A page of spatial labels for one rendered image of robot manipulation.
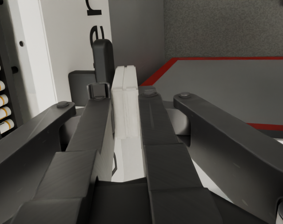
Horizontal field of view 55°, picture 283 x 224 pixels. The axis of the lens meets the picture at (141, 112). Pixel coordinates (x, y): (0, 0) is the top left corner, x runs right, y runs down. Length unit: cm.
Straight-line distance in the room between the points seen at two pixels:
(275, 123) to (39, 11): 36
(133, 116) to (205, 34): 96
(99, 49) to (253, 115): 33
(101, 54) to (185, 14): 92
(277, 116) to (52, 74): 36
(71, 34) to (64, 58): 2
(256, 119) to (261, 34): 67
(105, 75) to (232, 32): 92
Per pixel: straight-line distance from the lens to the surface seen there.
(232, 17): 109
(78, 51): 23
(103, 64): 20
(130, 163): 41
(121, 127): 15
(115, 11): 60
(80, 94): 21
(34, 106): 35
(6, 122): 32
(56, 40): 21
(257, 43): 110
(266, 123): 44
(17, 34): 32
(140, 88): 18
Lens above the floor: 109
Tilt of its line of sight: 63 degrees down
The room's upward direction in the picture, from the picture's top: 140 degrees counter-clockwise
